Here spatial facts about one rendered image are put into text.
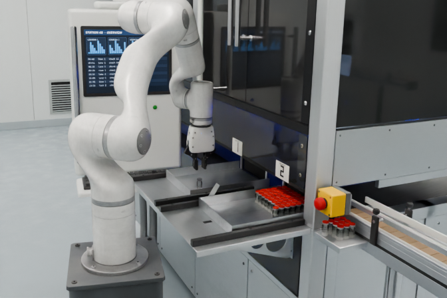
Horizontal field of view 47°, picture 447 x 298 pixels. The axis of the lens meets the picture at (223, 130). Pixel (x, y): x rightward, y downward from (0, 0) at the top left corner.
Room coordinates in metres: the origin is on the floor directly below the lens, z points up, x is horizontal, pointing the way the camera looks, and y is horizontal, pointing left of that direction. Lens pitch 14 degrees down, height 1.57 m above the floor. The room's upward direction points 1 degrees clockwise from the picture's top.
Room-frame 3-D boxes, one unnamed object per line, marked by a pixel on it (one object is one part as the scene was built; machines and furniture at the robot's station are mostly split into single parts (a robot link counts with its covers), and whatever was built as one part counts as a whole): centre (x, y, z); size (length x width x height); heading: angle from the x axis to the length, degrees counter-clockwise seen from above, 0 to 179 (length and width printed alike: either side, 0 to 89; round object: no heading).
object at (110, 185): (1.35, 0.33, 1.16); 0.19 x 0.12 x 0.24; 67
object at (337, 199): (1.48, -0.34, 1.00); 0.08 x 0.07 x 0.07; 116
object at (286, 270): (2.46, 0.17, 0.73); 1.98 x 0.01 x 0.25; 26
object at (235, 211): (1.65, -0.13, 0.90); 0.34 x 0.26 x 0.04; 116
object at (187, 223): (1.77, 0.01, 0.87); 0.70 x 0.48 x 0.02; 26
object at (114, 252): (1.33, 0.30, 0.95); 0.19 x 0.19 x 0.18
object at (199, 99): (1.86, 0.09, 1.24); 0.09 x 0.08 x 0.13; 66
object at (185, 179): (1.95, 0.02, 0.90); 0.34 x 0.26 x 0.04; 116
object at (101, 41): (2.37, 0.47, 1.19); 0.50 x 0.19 x 0.78; 108
